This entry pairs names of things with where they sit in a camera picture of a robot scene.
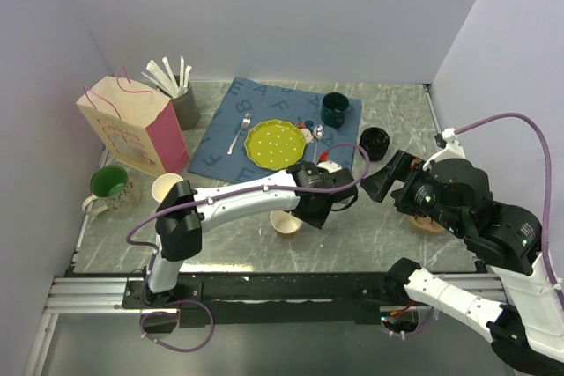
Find blue alphabet cloth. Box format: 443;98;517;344
188;77;362;183

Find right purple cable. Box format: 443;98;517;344
453;112;564;298

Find silver spoon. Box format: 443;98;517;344
312;124;324;164

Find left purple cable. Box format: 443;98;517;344
126;142;371;353

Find purple cable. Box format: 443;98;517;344
126;142;371;353
453;112;564;298

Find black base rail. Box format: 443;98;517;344
122;272;409;328

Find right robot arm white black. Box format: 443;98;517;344
360;129;563;375

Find green interior enamel mug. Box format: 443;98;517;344
82;165;141;217

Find stack of brown paper cups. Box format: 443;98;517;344
151;173;183;203

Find brown paper cup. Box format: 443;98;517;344
270;210;304;239

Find brown pulp cup carrier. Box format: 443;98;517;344
409;216;444;235

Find stack of black lids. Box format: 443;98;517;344
359;127;390;162

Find silver fork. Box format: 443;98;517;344
226;113;252;155

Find grey straw holder cup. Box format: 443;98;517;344
171;84;200;130

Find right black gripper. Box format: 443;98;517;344
360;147;467;237

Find yellow-green dotted plate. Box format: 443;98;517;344
244;120;307;171

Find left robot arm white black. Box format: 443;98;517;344
143;162;358;307

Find pink paper gift bag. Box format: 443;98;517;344
76;67;189;177

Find dark green mug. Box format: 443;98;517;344
321;92;350;129

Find white wrapped straws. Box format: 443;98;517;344
141;56;192;99

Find cartoon mouse figurine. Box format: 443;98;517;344
295;120;315;144

